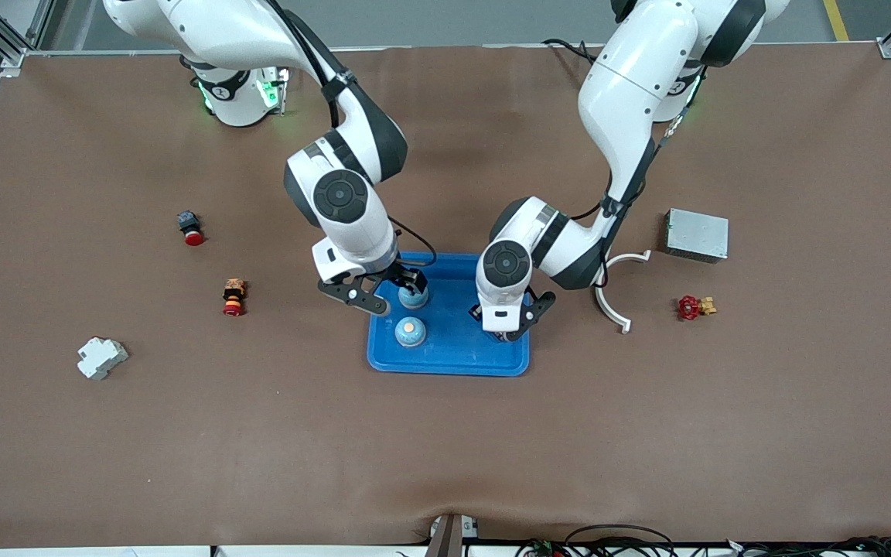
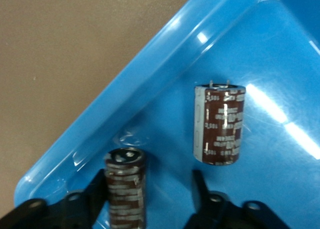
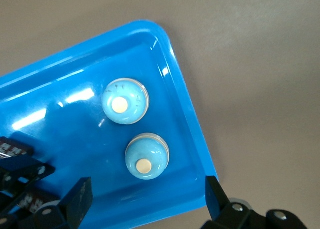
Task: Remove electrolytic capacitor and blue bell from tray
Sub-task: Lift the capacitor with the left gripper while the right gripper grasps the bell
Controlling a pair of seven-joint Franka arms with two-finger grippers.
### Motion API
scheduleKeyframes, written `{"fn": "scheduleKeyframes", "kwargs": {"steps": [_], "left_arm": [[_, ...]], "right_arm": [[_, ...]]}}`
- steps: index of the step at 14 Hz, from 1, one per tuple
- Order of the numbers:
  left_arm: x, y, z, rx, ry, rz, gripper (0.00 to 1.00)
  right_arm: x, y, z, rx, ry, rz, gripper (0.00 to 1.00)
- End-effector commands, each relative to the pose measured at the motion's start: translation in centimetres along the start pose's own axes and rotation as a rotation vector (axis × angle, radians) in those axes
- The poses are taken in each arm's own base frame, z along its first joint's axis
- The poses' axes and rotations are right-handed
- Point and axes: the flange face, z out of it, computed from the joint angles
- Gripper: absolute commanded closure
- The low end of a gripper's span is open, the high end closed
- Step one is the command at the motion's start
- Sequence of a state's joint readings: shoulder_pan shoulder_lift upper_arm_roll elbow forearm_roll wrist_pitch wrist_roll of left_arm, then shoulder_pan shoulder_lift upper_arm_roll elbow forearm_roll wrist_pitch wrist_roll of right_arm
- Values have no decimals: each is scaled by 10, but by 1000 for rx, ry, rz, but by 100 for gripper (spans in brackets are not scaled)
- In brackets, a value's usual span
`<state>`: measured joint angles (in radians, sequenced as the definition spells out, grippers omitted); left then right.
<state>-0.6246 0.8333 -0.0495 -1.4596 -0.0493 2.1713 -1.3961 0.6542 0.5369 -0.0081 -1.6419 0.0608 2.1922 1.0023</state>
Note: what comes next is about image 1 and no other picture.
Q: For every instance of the blue dome bell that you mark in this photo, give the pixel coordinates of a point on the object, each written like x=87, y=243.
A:
x=413, y=300
x=410, y=331

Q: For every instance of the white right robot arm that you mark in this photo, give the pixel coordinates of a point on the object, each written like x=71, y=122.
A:
x=345, y=197

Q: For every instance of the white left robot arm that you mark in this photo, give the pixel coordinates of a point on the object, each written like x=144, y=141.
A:
x=631, y=85

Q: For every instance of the blue plastic tray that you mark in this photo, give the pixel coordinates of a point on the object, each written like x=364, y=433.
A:
x=453, y=348

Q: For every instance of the white curved pipe clamp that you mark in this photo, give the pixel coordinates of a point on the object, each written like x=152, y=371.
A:
x=608, y=312

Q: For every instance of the brass valve with red handwheel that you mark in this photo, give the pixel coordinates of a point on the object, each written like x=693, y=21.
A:
x=689, y=308

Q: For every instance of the black and red emergency button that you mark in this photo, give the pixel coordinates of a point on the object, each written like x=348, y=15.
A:
x=192, y=232

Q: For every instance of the silver metal power supply box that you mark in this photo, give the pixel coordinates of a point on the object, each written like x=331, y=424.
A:
x=697, y=234

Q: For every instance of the white circuit breaker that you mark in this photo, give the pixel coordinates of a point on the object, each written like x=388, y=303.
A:
x=101, y=357

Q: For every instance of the red yellow push button switch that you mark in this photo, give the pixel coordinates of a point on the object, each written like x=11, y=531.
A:
x=233, y=298

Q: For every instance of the metal bracket at table edge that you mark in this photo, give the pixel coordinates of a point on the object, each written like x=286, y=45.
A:
x=449, y=538

